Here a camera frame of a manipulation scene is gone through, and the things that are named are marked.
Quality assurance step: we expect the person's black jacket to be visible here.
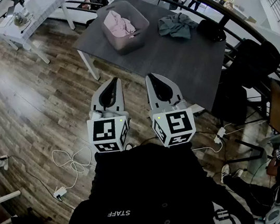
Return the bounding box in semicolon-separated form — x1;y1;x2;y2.
47;128;256;224

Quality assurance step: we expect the glass bowl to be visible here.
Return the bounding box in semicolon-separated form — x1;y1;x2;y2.
11;10;29;27

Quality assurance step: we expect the white striped shoulder strap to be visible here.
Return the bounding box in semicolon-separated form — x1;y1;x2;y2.
211;197;253;224

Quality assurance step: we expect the dark grey table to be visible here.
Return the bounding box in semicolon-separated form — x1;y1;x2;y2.
66;0;237;132

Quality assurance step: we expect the pink garment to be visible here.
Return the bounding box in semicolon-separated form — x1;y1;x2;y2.
101;6;138;40

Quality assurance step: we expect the white power adapter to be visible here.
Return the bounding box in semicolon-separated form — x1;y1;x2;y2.
52;186;69;202

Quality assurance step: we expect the grey fabric storage bin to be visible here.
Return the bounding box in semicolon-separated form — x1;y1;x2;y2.
95;0;155;59

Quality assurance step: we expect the looped white cable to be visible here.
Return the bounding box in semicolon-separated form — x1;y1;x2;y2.
50;144;99;192

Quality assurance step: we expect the dark curved railing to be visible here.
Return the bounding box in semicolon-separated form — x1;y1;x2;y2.
43;0;280;173

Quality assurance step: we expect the short white cable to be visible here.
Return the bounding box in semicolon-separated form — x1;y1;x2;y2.
191;140;225;157

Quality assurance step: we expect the thin black cable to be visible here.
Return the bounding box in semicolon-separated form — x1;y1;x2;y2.
18;15;36;35

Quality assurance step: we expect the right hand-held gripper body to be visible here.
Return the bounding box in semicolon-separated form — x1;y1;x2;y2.
148;98;198;149

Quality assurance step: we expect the grey-green garment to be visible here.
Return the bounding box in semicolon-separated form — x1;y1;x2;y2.
156;9;201;44

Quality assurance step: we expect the long black floor cable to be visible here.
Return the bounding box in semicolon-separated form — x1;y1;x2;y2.
4;146;76;219

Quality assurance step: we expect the black chair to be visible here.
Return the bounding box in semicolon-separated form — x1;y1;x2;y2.
202;34;280;129

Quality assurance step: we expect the person's left forearm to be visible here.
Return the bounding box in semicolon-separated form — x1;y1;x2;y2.
91;145;149;200

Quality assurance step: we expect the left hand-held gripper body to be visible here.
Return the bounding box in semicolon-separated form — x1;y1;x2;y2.
84;104;135;157

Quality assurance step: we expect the white power strip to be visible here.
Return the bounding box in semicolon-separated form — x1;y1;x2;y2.
212;126;228;145

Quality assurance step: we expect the person's right forearm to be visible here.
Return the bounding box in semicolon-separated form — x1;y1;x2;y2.
142;137;201;187

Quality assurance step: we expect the black garment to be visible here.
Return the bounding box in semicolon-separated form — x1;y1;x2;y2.
195;16;227;45

